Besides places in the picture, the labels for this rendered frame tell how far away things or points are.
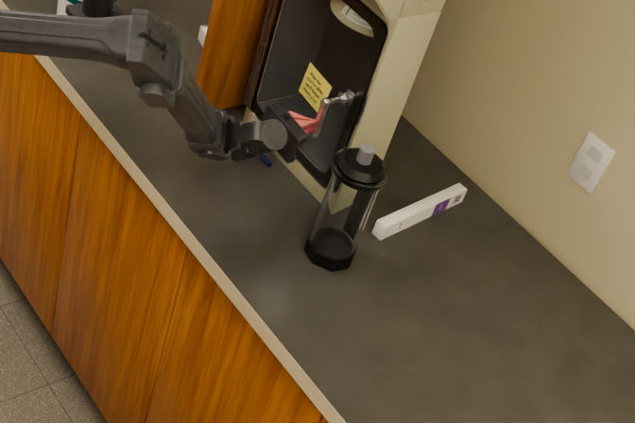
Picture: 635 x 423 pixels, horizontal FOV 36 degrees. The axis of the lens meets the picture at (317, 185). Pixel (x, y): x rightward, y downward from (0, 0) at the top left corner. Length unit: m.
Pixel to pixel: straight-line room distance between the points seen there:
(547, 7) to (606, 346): 0.69
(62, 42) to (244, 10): 0.78
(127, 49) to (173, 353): 0.99
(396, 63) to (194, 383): 0.80
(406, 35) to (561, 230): 0.62
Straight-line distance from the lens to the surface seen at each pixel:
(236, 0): 2.05
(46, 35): 1.36
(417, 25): 1.82
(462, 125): 2.30
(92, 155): 2.26
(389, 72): 1.85
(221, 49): 2.11
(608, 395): 1.96
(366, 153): 1.77
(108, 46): 1.34
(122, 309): 2.33
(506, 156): 2.24
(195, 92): 1.54
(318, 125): 1.89
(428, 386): 1.79
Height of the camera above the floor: 2.23
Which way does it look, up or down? 38 degrees down
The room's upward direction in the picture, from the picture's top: 19 degrees clockwise
